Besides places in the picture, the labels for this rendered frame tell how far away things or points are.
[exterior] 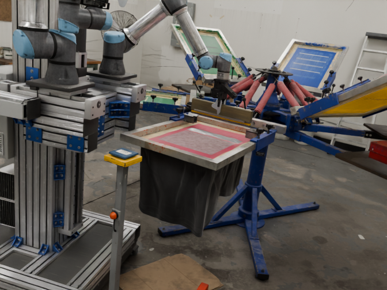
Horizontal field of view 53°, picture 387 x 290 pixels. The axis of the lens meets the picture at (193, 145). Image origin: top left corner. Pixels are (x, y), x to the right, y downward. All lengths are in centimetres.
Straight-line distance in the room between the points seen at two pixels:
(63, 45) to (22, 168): 82
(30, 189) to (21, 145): 25
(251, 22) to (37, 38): 531
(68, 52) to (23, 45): 20
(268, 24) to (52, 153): 505
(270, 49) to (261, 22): 47
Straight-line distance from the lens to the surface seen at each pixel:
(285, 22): 662
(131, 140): 208
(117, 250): 210
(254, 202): 329
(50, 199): 234
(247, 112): 233
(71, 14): 159
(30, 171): 236
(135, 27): 242
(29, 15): 182
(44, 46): 182
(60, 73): 188
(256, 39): 677
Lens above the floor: 159
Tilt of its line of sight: 17 degrees down
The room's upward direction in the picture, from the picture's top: 7 degrees clockwise
